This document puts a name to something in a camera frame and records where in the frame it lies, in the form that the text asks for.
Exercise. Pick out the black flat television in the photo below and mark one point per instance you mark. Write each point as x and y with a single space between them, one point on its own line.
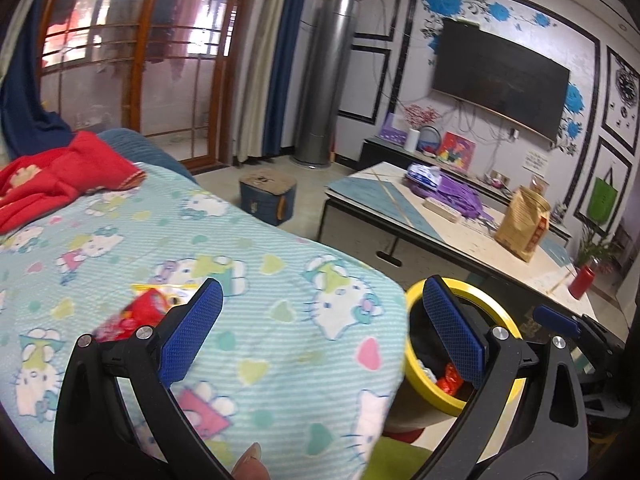
500 80

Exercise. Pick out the white cup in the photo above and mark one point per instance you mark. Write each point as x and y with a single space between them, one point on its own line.
411 140

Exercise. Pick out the red plastic bag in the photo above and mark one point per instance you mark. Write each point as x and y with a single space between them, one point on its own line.
450 380

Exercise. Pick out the purple plastic bag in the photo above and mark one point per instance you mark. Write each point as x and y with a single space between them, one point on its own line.
460 195

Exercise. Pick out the purple box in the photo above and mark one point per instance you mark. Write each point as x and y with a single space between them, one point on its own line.
394 130

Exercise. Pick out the round framed ornament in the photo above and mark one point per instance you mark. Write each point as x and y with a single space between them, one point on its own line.
430 141

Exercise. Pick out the pink blossom branch decoration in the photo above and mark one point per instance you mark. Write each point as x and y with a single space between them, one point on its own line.
422 115

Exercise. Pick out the yellow white wrapper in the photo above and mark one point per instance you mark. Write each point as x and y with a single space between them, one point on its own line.
160 291

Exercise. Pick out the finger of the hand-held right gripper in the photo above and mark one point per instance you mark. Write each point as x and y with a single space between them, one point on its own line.
555 319

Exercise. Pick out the potted green plant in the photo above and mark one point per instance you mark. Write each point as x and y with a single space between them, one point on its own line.
595 250

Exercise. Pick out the wooden framed glass door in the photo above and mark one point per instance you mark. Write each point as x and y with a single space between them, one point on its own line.
135 60

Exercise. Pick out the colourful picture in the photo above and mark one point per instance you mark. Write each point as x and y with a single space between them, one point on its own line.
456 149

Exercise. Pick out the grey standing air conditioner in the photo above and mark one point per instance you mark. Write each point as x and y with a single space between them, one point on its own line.
325 85

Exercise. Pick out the blue sofa armrest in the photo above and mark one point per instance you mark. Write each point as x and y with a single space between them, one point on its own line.
145 150

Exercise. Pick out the white foam fruit net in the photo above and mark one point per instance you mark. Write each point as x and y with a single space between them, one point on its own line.
426 367

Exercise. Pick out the red bottle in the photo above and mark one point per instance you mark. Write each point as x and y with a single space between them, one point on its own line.
581 285

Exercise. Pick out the blue storage stool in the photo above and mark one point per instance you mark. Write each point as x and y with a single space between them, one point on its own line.
267 200

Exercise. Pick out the coffee table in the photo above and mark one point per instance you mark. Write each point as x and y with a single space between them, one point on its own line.
380 187

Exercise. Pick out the white power strip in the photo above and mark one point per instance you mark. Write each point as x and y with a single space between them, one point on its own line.
442 209

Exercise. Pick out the yellow-rimmed bin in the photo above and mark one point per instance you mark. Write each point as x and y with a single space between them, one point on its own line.
415 360

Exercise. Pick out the beige curtain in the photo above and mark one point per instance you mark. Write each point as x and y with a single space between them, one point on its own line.
255 85

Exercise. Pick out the brown paper bag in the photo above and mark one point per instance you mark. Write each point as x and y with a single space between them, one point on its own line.
520 225

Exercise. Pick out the purple tissue pack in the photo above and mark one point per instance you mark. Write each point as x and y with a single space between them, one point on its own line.
424 174

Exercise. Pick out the person's left hand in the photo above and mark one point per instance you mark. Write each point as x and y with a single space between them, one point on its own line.
250 465

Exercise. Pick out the white wall socket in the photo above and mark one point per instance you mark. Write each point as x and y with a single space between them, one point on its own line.
513 134

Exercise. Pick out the green cloth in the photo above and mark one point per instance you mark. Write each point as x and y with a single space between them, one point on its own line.
395 460

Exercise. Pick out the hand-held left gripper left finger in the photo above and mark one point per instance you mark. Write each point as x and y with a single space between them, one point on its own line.
192 330

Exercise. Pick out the red garment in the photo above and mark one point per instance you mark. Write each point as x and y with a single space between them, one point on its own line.
60 180

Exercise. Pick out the black television stand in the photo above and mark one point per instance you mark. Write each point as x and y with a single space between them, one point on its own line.
380 152

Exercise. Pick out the blue curtain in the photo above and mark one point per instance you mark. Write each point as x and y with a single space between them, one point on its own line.
20 110
285 60

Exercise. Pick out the cartoon cat printed blanket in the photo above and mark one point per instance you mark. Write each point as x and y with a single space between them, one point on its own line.
275 270

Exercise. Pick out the red tube snack packet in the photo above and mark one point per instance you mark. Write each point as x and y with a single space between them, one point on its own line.
140 312

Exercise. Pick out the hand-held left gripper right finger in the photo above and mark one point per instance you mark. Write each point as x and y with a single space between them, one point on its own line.
452 330

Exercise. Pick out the green tote bag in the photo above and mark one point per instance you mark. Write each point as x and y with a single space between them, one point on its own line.
602 197

